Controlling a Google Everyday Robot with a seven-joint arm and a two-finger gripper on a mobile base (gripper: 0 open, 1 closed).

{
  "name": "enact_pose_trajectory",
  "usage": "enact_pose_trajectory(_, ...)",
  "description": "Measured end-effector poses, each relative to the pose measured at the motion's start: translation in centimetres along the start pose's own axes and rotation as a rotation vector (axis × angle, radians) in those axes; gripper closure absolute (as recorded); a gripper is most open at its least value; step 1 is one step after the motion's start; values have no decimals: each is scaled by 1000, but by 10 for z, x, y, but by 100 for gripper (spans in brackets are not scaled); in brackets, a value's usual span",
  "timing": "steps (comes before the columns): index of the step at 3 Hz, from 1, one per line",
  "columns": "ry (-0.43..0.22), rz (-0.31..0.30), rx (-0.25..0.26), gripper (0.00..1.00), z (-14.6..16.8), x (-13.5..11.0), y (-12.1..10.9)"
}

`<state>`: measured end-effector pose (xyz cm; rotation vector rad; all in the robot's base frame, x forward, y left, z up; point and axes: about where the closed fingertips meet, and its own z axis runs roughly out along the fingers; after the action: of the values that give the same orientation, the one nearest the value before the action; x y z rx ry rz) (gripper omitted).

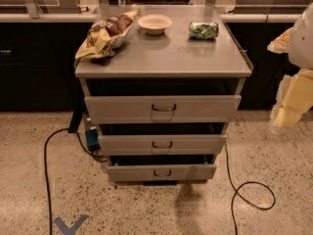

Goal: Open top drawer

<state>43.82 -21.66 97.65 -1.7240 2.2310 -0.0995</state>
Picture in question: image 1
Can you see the grey metal drawer cabinet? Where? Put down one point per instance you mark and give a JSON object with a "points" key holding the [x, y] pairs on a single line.
{"points": [[171, 64]]}

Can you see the yellow brown chip bag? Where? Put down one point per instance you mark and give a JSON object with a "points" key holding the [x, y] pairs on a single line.
{"points": [[105, 35]]}

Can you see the dark counter cabinets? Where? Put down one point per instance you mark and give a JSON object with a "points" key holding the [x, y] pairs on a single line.
{"points": [[36, 65]]}

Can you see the grey top drawer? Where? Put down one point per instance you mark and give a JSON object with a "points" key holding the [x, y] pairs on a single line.
{"points": [[162, 109]]}

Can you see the grey middle drawer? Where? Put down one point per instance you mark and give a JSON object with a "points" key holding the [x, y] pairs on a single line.
{"points": [[147, 145]]}

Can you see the blue power box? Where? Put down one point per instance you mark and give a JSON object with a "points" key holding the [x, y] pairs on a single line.
{"points": [[91, 135]]}

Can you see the grey drawer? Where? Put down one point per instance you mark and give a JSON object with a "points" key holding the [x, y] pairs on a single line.
{"points": [[163, 172], [162, 109], [147, 145]]}

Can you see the green snack bag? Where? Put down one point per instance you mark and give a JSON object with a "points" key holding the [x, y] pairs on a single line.
{"points": [[203, 31]]}

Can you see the grey bottom drawer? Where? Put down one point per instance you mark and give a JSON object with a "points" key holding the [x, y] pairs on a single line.
{"points": [[163, 172]]}

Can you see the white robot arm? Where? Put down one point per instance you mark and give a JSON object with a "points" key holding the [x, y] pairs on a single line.
{"points": [[301, 43]]}

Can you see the white paper bowl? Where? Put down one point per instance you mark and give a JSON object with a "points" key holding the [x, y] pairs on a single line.
{"points": [[154, 24]]}

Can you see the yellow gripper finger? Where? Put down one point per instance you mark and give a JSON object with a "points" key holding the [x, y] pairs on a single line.
{"points": [[294, 99], [281, 44]]}

